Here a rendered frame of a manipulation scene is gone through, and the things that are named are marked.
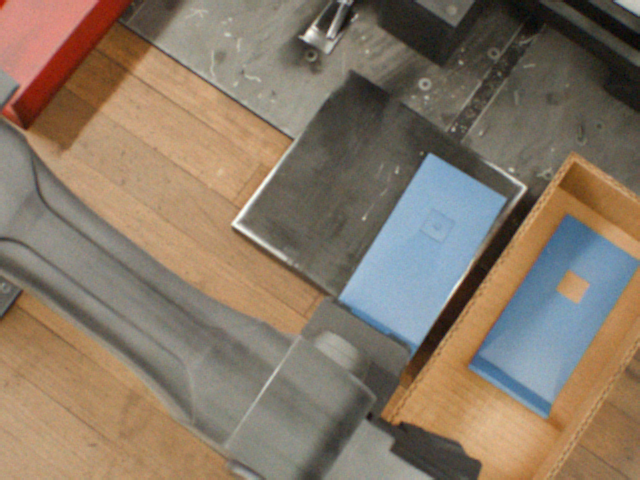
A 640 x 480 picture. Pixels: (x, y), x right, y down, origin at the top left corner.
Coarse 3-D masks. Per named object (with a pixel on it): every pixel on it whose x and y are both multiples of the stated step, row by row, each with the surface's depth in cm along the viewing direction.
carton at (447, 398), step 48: (576, 192) 102; (624, 192) 96; (528, 240) 102; (624, 240) 102; (480, 288) 94; (576, 288) 101; (480, 336) 100; (624, 336) 100; (432, 384) 99; (480, 384) 99; (576, 384) 99; (432, 432) 98; (480, 432) 98; (528, 432) 98; (576, 432) 91
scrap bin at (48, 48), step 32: (0, 0) 105; (32, 0) 105; (64, 0) 106; (96, 0) 100; (128, 0) 105; (0, 32) 105; (32, 32) 105; (64, 32) 105; (96, 32) 103; (0, 64) 104; (32, 64) 104; (64, 64) 101; (32, 96) 100
